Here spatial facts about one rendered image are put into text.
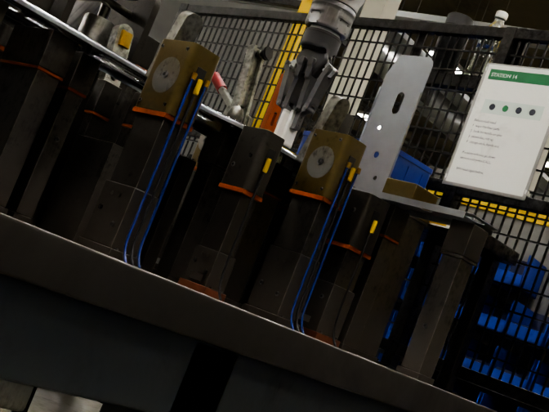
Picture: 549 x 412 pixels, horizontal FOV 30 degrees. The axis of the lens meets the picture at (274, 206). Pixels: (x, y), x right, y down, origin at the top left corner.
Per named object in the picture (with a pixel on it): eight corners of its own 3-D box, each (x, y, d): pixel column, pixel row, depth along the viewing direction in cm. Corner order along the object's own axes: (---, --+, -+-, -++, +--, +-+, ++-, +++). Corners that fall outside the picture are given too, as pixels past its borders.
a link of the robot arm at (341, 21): (337, -3, 196) (326, 25, 195) (364, 19, 202) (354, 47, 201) (304, -5, 202) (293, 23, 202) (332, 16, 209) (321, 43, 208)
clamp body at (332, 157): (284, 329, 169) (360, 136, 173) (238, 311, 177) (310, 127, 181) (309, 339, 174) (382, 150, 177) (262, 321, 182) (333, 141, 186)
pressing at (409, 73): (377, 207, 211) (434, 56, 215) (336, 196, 220) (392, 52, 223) (378, 208, 212) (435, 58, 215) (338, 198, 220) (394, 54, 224)
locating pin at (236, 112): (225, 136, 187) (238, 102, 188) (214, 133, 189) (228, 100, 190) (237, 142, 189) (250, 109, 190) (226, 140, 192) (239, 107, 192)
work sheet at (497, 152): (524, 200, 222) (571, 70, 226) (441, 182, 238) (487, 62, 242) (528, 203, 224) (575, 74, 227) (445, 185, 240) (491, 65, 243)
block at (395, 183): (352, 354, 199) (417, 183, 203) (323, 342, 205) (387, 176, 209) (376, 364, 205) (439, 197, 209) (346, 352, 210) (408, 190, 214)
